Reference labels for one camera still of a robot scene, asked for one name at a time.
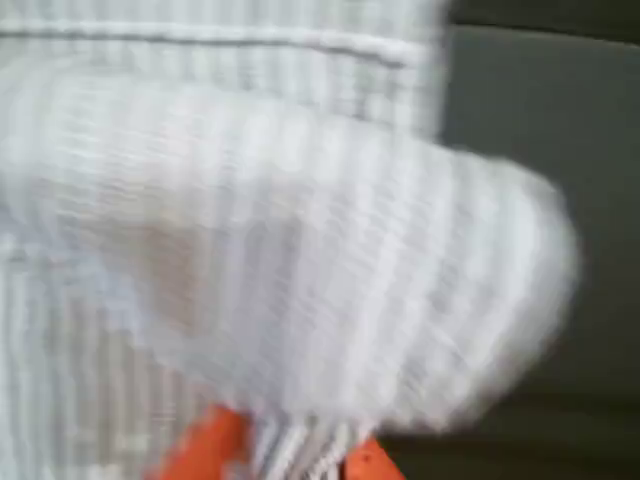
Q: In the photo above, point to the black desk mat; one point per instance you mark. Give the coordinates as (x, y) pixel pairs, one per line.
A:
(600, 150)

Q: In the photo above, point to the striped white cloth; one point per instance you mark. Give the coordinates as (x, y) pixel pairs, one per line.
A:
(300, 225)

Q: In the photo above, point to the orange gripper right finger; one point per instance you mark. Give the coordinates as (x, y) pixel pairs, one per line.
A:
(370, 462)

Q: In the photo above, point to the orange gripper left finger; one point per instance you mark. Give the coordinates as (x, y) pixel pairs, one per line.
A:
(210, 445)

